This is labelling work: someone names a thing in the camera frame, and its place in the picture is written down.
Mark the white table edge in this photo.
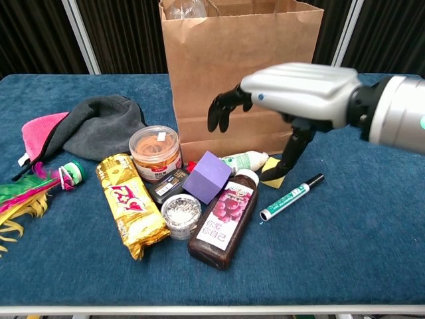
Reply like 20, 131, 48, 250
0, 304, 425, 316

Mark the purple foam cube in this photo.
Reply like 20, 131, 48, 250
182, 150, 232, 205

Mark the green whiteboard marker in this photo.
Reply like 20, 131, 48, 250
259, 173, 325, 223

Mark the grey fleece cloth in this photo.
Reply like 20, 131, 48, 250
42, 95, 149, 163

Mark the black pleated curtain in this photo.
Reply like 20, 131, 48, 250
311, 0, 352, 67
0, 0, 90, 80
75, 0, 170, 74
340, 0, 425, 78

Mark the yellow sponge cube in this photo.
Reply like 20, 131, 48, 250
260, 156, 289, 190

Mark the gold biscuit packet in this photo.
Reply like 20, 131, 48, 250
95, 152, 171, 261

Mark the small black box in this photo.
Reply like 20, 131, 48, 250
145, 161, 197, 204

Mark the grape juice bottle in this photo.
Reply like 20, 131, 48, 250
187, 168, 260, 270

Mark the clear jar of silver pins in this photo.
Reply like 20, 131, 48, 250
160, 193, 203, 241

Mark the clear jar of rubber bands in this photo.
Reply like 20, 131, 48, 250
128, 125, 184, 183

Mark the white bottle with green label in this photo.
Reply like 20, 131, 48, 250
218, 150, 269, 176

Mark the brown paper bag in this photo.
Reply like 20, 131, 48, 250
158, 0, 325, 163

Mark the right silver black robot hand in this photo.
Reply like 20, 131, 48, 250
207, 62, 363, 182

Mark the white partition post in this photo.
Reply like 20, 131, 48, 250
61, 0, 102, 75
330, 0, 366, 70

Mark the pink cloth with black trim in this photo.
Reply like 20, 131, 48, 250
12, 112, 70, 182

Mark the blue table mat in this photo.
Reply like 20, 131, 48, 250
0, 73, 425, 308

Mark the colourful feather shuttlecock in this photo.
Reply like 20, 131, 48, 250
0, 160, 86, 259

